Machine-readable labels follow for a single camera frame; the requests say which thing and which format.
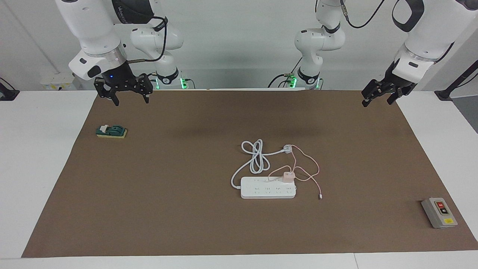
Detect pink charging cable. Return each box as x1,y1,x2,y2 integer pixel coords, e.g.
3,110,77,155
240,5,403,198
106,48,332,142
267,145,324,200

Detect white power strip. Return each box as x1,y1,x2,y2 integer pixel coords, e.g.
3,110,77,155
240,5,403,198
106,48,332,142
240,176,297,199

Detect brown table mat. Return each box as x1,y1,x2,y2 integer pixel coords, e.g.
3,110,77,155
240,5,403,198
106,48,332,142
21,89,478,258

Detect grey push button box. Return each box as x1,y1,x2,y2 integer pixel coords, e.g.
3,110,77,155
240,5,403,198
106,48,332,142
421,197,458,229

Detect green knife switch yellow base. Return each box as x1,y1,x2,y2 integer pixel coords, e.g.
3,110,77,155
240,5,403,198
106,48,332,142
96,124,128,139

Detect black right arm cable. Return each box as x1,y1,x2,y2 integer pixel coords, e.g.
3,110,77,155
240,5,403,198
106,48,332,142
126,15,168,62

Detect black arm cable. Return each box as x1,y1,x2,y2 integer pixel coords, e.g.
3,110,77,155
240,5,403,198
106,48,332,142
339,0,386,29
126,15,168,62

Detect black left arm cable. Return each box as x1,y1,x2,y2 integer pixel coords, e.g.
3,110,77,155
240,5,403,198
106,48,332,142
339,0,386,29

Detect black base cables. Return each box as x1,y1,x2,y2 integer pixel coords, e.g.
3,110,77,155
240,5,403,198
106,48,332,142
268,72,299,89

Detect black clamp mount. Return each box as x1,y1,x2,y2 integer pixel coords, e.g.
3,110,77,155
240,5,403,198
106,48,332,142
0,77,20,101

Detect white power cord with plug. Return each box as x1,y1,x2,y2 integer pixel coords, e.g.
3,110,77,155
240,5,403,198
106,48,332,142
230,139,293,189

